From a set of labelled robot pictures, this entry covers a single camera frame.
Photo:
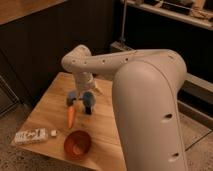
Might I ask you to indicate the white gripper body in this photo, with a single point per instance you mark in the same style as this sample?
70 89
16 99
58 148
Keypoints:
84 82

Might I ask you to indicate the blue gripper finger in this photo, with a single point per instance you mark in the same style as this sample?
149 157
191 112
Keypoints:
71 97
88 102

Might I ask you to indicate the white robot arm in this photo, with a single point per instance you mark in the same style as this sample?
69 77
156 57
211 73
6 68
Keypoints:
144 97

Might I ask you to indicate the small white eraser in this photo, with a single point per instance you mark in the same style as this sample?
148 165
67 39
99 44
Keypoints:
53 133

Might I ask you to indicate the orange toy carrot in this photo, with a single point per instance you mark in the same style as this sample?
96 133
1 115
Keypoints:
71 116

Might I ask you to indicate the white patterned box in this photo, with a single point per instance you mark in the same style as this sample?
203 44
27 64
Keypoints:
31 136

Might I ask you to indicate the metal shelf pole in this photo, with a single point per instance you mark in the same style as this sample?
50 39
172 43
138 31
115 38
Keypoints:
122 38

